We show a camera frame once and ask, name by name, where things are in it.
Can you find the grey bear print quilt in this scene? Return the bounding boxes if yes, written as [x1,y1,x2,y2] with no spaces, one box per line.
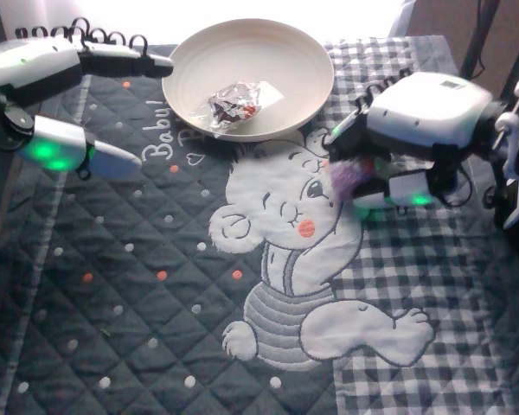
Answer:
[0,34,519,415]

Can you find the black stand pole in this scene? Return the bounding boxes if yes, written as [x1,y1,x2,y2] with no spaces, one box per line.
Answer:
[459,0,503,81]

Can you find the round white plate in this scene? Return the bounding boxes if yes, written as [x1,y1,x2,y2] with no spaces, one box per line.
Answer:
[161,17,336,143]

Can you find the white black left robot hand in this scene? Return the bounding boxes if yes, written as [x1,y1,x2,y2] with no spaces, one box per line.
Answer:
[0,16,175,182]

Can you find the purple candy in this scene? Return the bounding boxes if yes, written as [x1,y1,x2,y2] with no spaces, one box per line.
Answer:
[327,156,391,205]

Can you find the brown candy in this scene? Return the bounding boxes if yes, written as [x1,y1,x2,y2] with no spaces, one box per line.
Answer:
[189,80,285,139]

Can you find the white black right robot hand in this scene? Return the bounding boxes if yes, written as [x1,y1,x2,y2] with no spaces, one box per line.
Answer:
[323,71,499,217]

